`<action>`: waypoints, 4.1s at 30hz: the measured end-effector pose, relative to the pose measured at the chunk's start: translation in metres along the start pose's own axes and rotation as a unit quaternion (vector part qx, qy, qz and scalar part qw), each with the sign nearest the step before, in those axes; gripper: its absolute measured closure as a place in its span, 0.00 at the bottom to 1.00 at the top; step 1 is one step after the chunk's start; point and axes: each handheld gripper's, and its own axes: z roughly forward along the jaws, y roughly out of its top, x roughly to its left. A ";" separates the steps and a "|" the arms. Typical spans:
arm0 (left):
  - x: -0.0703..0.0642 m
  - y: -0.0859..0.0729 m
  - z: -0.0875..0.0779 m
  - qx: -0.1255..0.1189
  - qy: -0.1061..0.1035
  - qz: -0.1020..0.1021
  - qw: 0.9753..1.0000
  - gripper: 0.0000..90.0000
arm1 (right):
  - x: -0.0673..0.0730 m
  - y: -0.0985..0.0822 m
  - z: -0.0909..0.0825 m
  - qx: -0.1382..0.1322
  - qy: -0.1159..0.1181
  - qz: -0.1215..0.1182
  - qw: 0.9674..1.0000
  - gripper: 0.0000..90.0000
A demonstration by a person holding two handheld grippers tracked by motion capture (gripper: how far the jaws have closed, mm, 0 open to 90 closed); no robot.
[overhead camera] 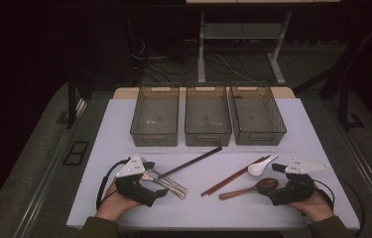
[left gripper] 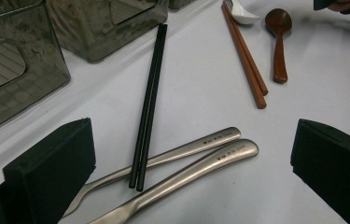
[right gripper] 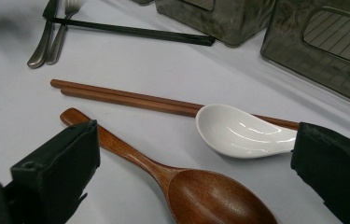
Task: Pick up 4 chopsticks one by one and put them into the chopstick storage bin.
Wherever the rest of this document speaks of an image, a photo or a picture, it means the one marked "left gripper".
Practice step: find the brown wooden chopstick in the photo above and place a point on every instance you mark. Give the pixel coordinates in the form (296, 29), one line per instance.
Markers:
(252, 59)
(245, 62)

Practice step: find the white ceramic spoon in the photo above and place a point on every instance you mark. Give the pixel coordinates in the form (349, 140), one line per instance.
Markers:
(242, 15)

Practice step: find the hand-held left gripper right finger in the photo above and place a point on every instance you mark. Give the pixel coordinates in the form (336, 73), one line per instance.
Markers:
(334, 161)

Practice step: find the steel table knife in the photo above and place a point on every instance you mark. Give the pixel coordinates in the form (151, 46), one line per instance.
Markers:
(194, 169)

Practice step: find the brown wooden spoon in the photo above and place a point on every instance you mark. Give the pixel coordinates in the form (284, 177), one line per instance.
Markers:
(278, 23)

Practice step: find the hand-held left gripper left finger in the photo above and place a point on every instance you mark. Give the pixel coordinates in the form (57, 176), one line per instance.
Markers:
(48, 174)

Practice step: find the transparent grey plastic bin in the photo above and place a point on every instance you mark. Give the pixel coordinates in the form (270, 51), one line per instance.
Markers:
(17, 77)
(179, 3)
(101, 31)

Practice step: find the steel fork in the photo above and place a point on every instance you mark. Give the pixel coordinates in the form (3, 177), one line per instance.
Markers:
(188, 149)

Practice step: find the black chopstick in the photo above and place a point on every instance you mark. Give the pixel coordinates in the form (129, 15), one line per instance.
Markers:
(146, 105)
(153, 105)

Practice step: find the white table cover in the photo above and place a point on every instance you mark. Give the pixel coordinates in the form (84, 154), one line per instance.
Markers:
(210, 77)

